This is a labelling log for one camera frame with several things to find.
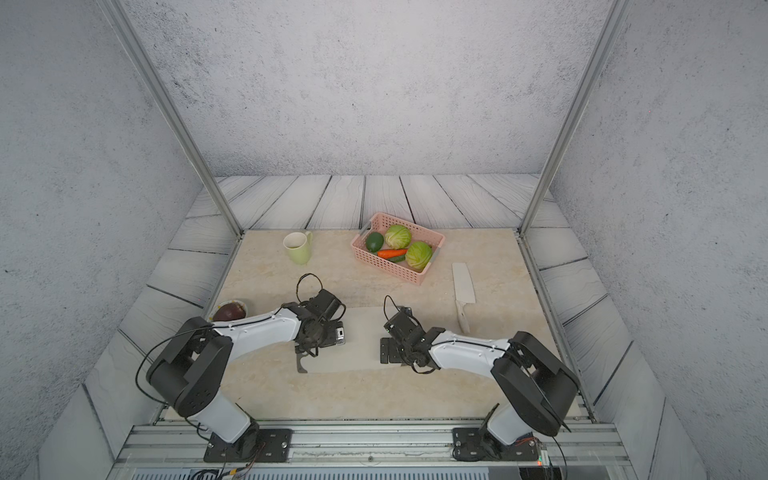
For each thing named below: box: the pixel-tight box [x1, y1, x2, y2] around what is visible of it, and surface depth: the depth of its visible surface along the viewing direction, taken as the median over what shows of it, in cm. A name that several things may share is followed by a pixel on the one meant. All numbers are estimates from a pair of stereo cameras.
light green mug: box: [283, 231, 313, 265], surface depth 109 cm
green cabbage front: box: [405, 241, 433, 271], surface depth 106 cm
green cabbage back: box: [384, 224, 412, 250], surface depth 113 cm
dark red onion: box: [213, 302, 246, 322], surface depth 93 cm
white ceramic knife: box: [452, 262, 476, 334], surface depth 106 cm
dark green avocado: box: [365, 232, 384, 253], surface depth 116 cm
